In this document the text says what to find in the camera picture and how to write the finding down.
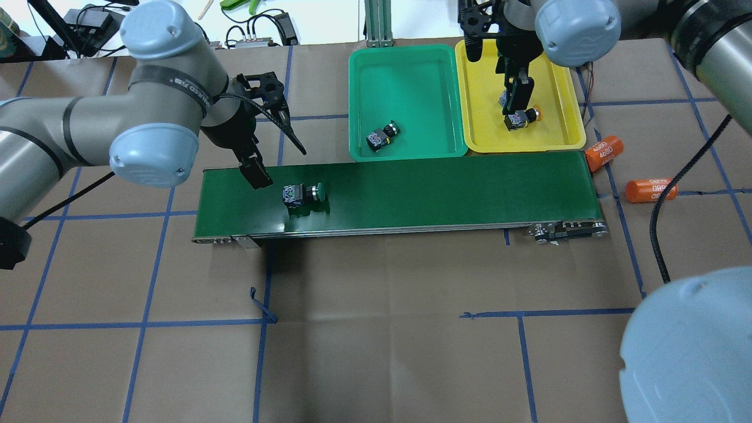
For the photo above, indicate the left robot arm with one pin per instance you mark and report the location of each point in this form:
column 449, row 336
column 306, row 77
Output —
column 149, row 135

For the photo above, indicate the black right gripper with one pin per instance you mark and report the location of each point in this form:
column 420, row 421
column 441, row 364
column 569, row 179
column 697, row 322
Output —
column 514, row 54

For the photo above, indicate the green plastic tray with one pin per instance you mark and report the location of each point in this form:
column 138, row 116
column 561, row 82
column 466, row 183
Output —
column 417, row 87

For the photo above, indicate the green conveyor belt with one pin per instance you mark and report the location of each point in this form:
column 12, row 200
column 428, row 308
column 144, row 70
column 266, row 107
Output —
column 550, row 194

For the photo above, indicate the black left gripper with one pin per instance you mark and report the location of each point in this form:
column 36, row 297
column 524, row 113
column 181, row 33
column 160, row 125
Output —
column 230, row 128

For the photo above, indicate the orange cylinder 4680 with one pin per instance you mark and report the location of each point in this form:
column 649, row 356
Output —
column 645, row 190
column 603, row 152

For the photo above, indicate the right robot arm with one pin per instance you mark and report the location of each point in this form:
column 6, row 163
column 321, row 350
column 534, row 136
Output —
column 686, row 348

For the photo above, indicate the green handled reacher tool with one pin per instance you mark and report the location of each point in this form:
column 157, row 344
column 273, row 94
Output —
column 253, row 7

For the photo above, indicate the green push button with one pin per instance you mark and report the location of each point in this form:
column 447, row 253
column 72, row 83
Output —
column 297, row 195
column 382, row 137

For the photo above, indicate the aluminium frame post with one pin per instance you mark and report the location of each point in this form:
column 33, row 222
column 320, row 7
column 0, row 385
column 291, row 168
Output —
column 378, row 24

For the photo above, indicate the black power adapter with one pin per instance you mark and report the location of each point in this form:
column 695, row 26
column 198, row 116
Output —
column 286, row 29

